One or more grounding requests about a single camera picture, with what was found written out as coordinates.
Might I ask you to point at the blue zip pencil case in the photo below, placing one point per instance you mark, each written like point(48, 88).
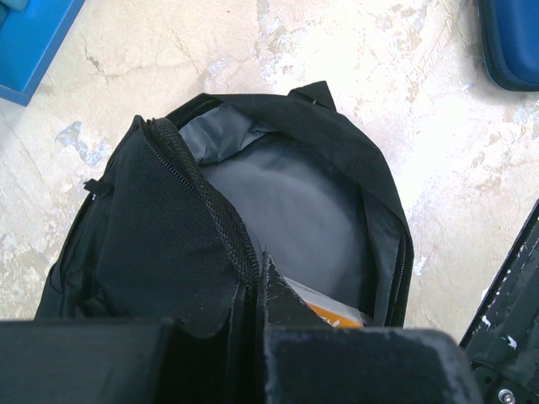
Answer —
point(509, 32)

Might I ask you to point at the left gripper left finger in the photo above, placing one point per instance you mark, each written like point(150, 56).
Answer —
point(96, 356)

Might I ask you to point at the orange treehouse book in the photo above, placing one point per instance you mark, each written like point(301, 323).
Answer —
point(335, 313)

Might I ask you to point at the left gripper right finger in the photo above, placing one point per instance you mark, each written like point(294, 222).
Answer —
point(303, 359)

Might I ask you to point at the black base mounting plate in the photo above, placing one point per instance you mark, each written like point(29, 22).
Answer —
point(501, 342)

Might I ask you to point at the black backpack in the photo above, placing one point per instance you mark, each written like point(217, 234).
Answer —
point(189, 204)

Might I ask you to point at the blue shelf unit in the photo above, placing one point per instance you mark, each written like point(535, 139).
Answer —
point(31, 34)

